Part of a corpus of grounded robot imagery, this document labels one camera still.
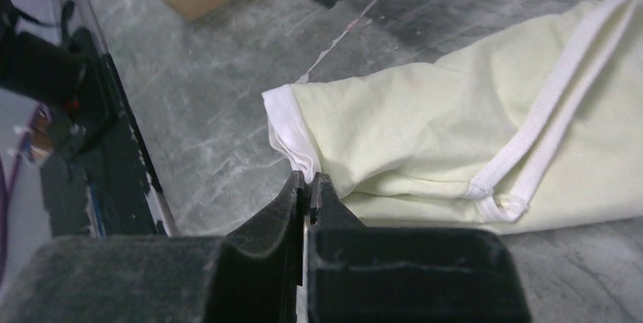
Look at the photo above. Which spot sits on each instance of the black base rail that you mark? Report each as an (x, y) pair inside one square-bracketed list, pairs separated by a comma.
[(99, 179)]

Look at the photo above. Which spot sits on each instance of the cream cloth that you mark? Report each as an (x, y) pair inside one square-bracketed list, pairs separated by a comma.
[(535, 127)]

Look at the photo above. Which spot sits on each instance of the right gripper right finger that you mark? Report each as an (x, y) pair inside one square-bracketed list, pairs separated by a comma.
[(405, 274)]

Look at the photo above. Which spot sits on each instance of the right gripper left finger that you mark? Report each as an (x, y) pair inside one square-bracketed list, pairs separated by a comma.
[(249, 275)]

